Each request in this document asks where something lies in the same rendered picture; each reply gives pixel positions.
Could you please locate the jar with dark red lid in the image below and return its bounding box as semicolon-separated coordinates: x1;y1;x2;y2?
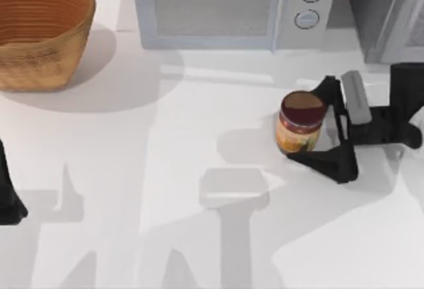
276;90;328;155

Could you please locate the grey cabinet with dark inside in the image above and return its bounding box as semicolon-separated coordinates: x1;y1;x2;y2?
342;0;424;65

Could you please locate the microwave oven door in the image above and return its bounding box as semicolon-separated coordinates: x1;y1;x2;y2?
131;0;286;53

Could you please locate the pale microwave oven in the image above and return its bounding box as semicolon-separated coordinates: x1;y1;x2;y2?
130;0;343;54

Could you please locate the woven wooden basket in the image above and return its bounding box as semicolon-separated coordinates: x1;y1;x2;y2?
0;0;97;93

